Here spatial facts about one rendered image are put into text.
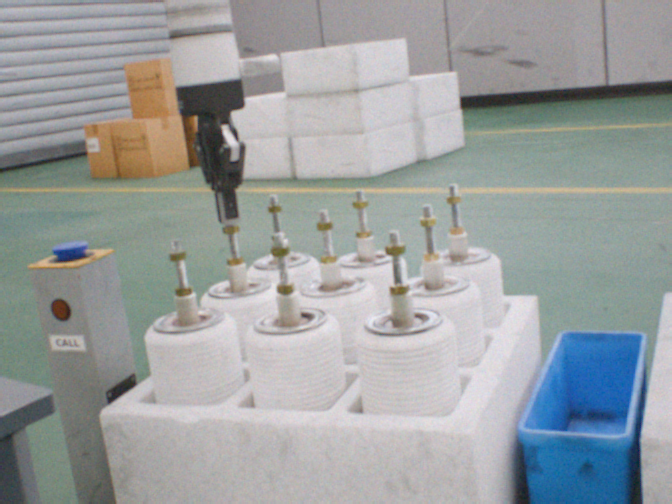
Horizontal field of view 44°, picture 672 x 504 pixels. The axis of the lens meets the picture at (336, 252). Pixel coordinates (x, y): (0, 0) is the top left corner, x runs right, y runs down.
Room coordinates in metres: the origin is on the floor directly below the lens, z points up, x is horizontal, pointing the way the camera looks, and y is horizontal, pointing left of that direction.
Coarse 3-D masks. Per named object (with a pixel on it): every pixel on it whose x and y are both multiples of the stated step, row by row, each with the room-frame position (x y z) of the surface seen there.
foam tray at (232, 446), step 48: (528, 336) 0.94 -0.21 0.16; (144, 384) 0.87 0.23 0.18; (480, 384) 0.76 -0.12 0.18; (528, 384) 0.92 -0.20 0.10; (144, 432) 0.79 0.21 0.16; (192, 432) 0.77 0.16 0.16; (240, 432) 0.75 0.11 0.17; (288, 432) 0.73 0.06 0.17; (336, 432) 0.71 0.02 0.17; (384, 432) 0.69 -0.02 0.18; (432, 432) 0.67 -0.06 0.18; (480, 432) 0.69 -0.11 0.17; (144, 480) 0.79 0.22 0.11; (192, 480) 0.77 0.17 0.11; (240, 480) 0.75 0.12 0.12; (288, 480) 0.73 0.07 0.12; (336, 480) 0.71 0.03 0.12; (384, 480) 0.69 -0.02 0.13; (432, 480) 0.68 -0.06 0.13; (480, 480) 0.67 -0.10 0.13
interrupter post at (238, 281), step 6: (228, 270) 0.95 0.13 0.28; (234, 270) 0.95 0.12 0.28; (240, 270) 0.95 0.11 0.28; (228, 276) 0.96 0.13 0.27; (234, 276) 0.95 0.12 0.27; (240, 276) 0.95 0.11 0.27; (246, 276) 0.96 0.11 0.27; (234, 282) 0.95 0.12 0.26; (240, 282) 0.95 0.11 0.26; (246, 282) 0.95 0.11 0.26; (234, 288) 0.95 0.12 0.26; (240, 288) 0.95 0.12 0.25; (246, 288) 0.95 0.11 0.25
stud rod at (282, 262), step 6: (276, 234) 0.80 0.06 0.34; (282, 234) 0.80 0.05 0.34; (276, 240) 0.80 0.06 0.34; (282, 240) 0.80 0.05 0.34; (276, 246) 0.80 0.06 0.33; (282, 246) 0.80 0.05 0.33; (282, 258) 0.80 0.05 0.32; (282, 264) 0.80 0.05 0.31; (282, 270) 0.80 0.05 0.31; (282, 276) 0.80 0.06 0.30; (288, 276) 0.80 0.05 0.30; (282, 282) 0.80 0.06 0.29; (288, 282) 0.80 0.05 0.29; (282, 294) 0.80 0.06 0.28; (288, 294) 0.80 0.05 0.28
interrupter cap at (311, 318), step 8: (272, 312) 0.84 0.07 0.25; (304, 312) 0.83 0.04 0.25; (312, 312) 0.82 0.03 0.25; (320, 312) 0.82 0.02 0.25; (256, 320) 0.81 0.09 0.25; (264, 320) 0.81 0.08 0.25; (272, 320) 0.81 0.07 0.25; (304, 320) 0.81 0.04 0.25; (312, 320) 0.79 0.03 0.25; (320, 320) 0.79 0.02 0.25; (256, 328) 0.79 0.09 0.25; (264, 328) 0.79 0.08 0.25; (272, 328) 0.78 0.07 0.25; (280, 328) 0.78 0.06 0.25; (288, 328) 0.78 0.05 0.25; (296, 328) 0.77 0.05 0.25; (304, 328) 0.77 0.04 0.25; (312, 328) 0.78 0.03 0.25
